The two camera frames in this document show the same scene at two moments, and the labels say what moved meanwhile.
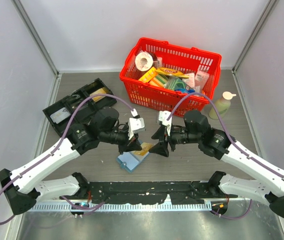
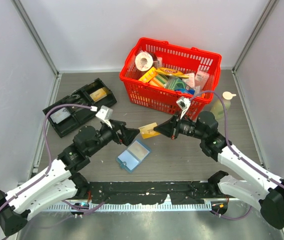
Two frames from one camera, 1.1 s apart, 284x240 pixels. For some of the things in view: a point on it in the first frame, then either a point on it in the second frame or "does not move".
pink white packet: [201, 78] does not move
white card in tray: [60, 115] does not move
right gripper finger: [161, 148] → [166, 129]
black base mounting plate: [152, 192] does not move
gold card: [145, 149] → [148, 131]
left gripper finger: [125, 148] → [127, 135]
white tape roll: [143, 61] does not move
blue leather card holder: [129, 160] does not move
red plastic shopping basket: [156, 74] does not move
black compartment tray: [61, 113] does not move
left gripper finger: [134, 145] → [127, 133]
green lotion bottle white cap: [222, 105] does not move
